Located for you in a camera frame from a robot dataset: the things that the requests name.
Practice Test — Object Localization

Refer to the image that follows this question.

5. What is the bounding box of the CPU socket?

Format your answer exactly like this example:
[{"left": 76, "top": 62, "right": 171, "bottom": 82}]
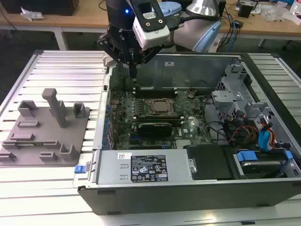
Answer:
[{"left": 142, "top": 97, "right": 177, "bottom": 117}]

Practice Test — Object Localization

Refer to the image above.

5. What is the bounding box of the wooden desk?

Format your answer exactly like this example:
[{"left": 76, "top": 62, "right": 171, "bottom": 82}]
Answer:
[
  {"left": 0, "top": 9, "right": 112, "bottom": 51},
  {"left": 217, "top": 4, "right": 301, "bottom": 49}
]

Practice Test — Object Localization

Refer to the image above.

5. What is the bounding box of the large black box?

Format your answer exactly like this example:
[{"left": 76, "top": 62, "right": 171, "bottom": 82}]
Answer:
[{"left": 3, "top": 0, "right": 80, "bottom": 16}]

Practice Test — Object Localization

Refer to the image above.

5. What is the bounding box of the metal socket cover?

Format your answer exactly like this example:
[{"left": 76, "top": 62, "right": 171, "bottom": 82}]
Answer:
[{"left": 146, "top": 98, "right": 175, "bottom": 115}]

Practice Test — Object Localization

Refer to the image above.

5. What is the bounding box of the white crumpled paper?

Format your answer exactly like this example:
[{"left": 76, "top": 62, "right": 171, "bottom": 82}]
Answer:
[{"left": 19, "top": 6, "right": 46, "bottom": 22}]

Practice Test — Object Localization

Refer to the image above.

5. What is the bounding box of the silver CPU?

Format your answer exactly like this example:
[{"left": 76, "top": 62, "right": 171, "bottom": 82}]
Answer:
[{"left": 152, "top": 100, "right": 169, "bottom": 112}]

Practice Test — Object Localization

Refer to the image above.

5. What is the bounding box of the grey power supply unit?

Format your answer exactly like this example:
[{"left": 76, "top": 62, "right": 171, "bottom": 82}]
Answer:
[{"left": 87, "top": 148, "right": 190, "bottom": 189}]

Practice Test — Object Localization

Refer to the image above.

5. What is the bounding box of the blue hanging cable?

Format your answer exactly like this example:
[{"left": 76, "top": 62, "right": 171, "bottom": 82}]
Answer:
[{"left": 229, "top": 20, "right": 238, "bottom": 51}]

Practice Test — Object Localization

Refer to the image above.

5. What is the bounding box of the red yellow wire bundle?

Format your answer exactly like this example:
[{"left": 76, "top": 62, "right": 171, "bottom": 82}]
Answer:
[{"left": 224, "top": 125, "right": 259, "bottom": 148}]

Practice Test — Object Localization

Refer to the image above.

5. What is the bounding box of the grey metal drive cage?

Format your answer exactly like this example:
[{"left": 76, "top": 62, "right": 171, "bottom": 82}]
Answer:
[{"left": 210, "top": 63, "right": 277, "bottom": 132}]

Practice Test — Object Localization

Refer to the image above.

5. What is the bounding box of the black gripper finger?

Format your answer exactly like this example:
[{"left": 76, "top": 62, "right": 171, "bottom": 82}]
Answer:
[
  {"left": 133, "top": 45, "right": 163, "bottom": 79},
  {"left": 97, "top": 34, "right": 134, "bottom": 78}
]

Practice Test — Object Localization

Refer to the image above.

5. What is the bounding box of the green motherboard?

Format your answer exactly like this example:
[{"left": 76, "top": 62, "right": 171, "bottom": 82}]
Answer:
[{"left": 107, "top": 87, "right": 228, "bottom": 150}]

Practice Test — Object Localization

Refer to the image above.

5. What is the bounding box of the clear plastic bag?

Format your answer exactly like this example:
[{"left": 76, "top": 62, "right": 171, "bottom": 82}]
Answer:
[{"left": 262, "top": 4, "right": 301, "bottom": 24}]

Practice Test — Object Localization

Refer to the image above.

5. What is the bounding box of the black expansion card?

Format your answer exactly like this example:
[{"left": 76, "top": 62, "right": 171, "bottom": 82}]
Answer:
[{"left": 137, "top": 121, "right": 174, "bottom": 138}]

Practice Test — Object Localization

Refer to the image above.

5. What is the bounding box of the orange wire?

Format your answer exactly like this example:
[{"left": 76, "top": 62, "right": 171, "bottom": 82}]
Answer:
[{"left": 269, "top": 130, "right": 277, "bottom": 150}]

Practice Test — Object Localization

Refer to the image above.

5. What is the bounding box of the black open PC case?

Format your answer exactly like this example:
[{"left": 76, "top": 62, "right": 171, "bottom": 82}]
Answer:
[{"left": 72, "top": 52, "right": 301, "bottom": 216}]

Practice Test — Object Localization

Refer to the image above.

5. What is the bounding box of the silver chipset heatsink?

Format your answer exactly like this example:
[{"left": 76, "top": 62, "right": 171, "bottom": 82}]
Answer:
[{"left": 174, "top": 140, "right": 190, "bottom": 149}]

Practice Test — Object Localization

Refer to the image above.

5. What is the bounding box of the hard disk in blue carrier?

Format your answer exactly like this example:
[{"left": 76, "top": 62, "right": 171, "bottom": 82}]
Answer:
[{"left": 232, "top": 150, "right": 294, "bottom": 181}]

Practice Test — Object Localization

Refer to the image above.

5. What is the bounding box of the row of four RAM slots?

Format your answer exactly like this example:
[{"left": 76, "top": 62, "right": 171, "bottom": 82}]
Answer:
[
  {"left": 133, "top": 85, "right": 179, "bottom": 99},
  {"left": 132, "top": 114, "right": 184, "bottom": 125}
]

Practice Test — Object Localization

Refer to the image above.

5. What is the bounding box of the grey parts rack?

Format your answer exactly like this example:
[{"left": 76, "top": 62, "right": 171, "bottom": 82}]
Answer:
[{"left": 0, "top": 88, "right": 92, "bottom": 167}]

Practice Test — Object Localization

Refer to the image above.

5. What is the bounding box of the black camera cable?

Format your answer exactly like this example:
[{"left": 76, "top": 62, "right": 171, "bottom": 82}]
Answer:
[{"left": 167, "top": 13, "right": 228, "bottom": 31}]

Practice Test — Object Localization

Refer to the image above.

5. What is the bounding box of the small black box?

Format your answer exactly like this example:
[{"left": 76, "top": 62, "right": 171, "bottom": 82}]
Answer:
[{"left": 237, "top": 2, "right": 254, "bottom": 18}]

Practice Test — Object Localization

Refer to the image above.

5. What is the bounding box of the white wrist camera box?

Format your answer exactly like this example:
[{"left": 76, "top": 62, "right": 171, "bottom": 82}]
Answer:
[{"left": 130, "top": 0, "right": 170, "bottom": 49}]

